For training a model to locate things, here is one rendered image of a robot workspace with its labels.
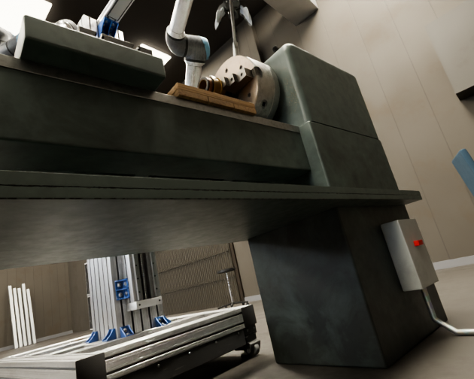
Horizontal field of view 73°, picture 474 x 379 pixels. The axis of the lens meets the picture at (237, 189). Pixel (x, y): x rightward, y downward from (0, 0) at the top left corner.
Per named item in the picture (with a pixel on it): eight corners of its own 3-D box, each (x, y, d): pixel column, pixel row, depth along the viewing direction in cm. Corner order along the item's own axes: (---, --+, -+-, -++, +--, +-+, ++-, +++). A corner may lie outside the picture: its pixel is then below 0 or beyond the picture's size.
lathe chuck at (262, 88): (226, 143, 148) (221, 78, 151) (277, 124, 124) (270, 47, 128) (210, 140, 142) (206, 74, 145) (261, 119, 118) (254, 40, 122)
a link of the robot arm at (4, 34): (22, 50, 141) (20, 34, 143) (-5, 34, 131) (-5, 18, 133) (9, 57, 143) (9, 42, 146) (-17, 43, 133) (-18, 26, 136)
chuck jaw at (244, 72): (239, 86, 132) (258, 68, 124) (242, 96, 131) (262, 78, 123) (218, 80, 125) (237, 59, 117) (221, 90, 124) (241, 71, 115)
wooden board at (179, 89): (199, 158, 132) (196, 149, 134) (256, 113, 107) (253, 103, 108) (128, 150, 113) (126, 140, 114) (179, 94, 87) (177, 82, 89)
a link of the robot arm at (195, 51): (173, 128, 198) (179, 32, 175) (195, 129, 205) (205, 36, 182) (179, 134, 189) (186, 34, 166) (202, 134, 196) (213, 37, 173)
